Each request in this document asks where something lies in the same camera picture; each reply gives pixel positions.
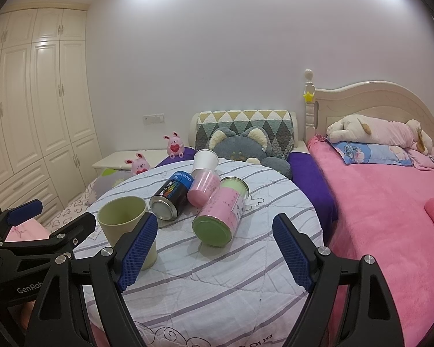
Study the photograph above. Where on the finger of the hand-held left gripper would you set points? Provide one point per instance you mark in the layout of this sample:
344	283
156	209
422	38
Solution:
74	229
23	211

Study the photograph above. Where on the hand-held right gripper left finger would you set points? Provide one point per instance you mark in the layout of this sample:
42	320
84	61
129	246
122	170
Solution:
140	251

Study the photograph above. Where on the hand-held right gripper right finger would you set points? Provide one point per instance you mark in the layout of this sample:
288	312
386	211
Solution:
293	253

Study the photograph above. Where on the pink cup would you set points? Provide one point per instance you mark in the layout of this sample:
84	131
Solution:
202	188

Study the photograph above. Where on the pale green cup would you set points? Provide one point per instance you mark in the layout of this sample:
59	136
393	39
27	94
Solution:
119	220

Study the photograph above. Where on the white cup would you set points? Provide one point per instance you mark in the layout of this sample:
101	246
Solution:
205	159

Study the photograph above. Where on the heart print bedding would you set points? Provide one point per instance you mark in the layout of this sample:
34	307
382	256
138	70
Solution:
70	211

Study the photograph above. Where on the pink cloth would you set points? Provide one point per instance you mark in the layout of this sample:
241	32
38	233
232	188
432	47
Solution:
25	232

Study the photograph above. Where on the black spray can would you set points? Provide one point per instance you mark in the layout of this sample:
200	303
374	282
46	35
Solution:
171	195

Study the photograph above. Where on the white nightstand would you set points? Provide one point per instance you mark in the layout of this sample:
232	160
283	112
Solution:
117	161

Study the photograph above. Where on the pink and green canister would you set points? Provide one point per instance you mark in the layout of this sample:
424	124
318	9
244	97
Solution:
220	213

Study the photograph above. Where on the small pink pig plush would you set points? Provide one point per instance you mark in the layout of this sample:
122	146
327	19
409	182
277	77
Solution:
139	164

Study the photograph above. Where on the pink fleece blanket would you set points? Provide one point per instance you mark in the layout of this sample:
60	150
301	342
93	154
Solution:
383	217

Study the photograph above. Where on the cream wardrobe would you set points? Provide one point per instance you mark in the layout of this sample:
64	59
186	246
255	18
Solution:
39	108

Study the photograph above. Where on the pink pig plush with heart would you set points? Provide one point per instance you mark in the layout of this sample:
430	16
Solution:
174	146

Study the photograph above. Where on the grey cat cushion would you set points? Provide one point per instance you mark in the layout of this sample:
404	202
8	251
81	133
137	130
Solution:
238	144

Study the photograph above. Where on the blue printed pillow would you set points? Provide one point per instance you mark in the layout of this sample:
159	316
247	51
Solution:
369	153

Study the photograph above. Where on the triangle patterned quilted cover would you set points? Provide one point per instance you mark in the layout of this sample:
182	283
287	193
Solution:
275	126

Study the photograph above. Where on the white and pink dog plush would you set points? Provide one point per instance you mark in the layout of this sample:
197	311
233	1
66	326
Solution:
379	130

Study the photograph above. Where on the yellow star ornament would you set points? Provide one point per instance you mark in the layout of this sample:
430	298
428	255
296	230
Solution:
309	96

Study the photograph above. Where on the pink printed pillow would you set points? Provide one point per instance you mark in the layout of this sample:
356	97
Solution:
430	159

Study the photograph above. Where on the cream wooden headboard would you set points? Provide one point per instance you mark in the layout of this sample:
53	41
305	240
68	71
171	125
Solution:
376	99

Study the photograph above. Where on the wall socket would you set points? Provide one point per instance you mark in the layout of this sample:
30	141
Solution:
154	119

